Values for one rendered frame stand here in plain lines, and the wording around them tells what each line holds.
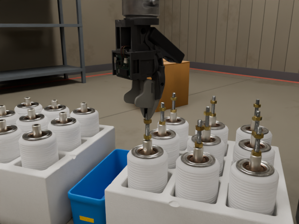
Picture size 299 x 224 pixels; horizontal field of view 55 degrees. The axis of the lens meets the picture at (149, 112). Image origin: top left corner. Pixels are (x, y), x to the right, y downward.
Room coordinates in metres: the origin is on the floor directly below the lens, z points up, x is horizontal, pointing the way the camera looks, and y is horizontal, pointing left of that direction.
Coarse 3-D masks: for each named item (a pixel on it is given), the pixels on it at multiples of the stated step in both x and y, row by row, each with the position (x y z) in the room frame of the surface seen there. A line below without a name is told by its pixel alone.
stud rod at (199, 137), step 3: (198, 120) 0.57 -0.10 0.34; (201, 120) 0.57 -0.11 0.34; (198, 123) 0.57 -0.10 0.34; (201, 123) 0.57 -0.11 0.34; (198, 126) 0.57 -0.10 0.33; (201, 126) 0.57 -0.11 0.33; (198, 132) 0.57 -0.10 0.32; (201, 132) 0.57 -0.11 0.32; (198, 135) 0.57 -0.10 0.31; (201, 135) 0.57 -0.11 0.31; (198, 138) 0.57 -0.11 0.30; (198, 141) 0.57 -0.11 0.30
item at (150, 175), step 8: (128, 160) 0.59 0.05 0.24; (136, 160) 0.57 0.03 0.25; (144, 160) 0.57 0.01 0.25; (152, 160) 0.57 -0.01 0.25; (160, 160) 0.58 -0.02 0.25; (128, 168) 0.60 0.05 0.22; (136, 168) 0.57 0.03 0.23; (144, 168) 0.56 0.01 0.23; (152, 168) 0.57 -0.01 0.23; (160, 168) 0.57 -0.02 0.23; (128, 176) 0.59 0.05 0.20; (136, 176) 0.57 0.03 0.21; (144, 176) 0.56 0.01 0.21; (152, 176) 0.56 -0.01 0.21; (160, 176) 0.57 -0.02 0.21; (128, 184) 0.60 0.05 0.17; (136, 184) 0.57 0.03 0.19; (144, 184) 0.57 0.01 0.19; (152, 184) 0.57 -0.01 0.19; (160, 184) 0.57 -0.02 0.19; (160, 192) 0.57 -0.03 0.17
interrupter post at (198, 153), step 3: (195, 147) 0.57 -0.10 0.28; (201, 147) 0.57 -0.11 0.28; (195, 150) 0.56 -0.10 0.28; (198, 150) 0.56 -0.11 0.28; (201, 150) 0.56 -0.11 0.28; (195, 153) 0.56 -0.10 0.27; (198, 153) 0.56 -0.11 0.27; (201, 153) 0.56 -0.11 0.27; (195, 156) 0.56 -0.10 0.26; (198, 156) 0.56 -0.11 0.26; (201, 156) 0.56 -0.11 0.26; (195, 159) 0.56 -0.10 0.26; (198, 159) 0.56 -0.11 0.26; (201, 159) 0.56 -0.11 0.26
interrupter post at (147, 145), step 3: (144, 141) 0.60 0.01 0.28; (147, 141) 0.60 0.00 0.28; (150, 141) 0.60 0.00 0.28; (144, 144) 0.60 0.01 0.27; (147, 144) 0.60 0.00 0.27; (150, 144) 0.60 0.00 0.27; (144, 147) 0.60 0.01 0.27; (147, 147) 0.60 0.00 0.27; (150, 147) 0.60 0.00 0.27; (144, 150) 0.60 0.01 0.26; (147, 150) 0.60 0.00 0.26; (150, 150) 0.60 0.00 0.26; (147, 153) 0.60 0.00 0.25
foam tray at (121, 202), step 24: (168, 168) 0.66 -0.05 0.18; (120, 192) 0.55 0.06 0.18; (144, 192) 0.55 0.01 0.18; (168, 192) 0.55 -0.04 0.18; (120, 216) 0.55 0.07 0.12; (144, 216) 0.53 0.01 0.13; (168, 216) 0.51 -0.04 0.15; (192, 216) 0.50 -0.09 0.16; (216, 216) 0.48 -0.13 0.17; (240, 216) 0.47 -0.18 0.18; (264, 216) 0.47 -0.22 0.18; (288, 216) 0.47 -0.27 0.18
